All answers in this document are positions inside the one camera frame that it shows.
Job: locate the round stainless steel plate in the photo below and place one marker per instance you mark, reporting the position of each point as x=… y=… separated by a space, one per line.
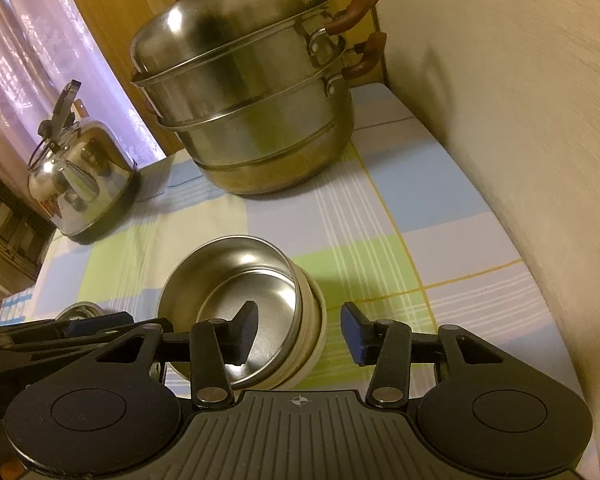
x=80 y=310

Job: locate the plain cream bowl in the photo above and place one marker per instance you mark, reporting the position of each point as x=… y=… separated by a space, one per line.
x=321 y=332

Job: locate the stainless steel kettle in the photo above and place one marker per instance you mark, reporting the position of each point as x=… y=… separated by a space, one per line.
x=87 y=175

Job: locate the stainless steel steamer pot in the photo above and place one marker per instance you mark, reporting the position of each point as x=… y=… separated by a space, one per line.
x=250 y=110

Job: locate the blue white checked cloth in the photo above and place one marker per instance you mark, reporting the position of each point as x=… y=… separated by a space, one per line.
x=17 y=305

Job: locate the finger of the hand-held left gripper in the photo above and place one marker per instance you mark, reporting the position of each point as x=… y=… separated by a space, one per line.
x=97 y=324
x=55 y=347

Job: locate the lilac lace curtain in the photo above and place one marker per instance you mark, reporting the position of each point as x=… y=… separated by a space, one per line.
x=25 y=70

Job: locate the stainless steel bowl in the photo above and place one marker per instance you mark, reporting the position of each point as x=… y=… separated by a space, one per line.
x=215 y=280

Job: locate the dark shelf unit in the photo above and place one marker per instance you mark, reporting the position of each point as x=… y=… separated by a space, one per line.
x=10 y=220

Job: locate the pastel checked tablecloth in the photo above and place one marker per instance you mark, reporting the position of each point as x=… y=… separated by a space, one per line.
x=380 y=240

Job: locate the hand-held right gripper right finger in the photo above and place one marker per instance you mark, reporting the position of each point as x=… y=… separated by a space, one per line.
x=354 y=334

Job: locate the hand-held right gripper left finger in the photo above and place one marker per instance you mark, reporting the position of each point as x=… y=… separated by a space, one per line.
x=245 y=334

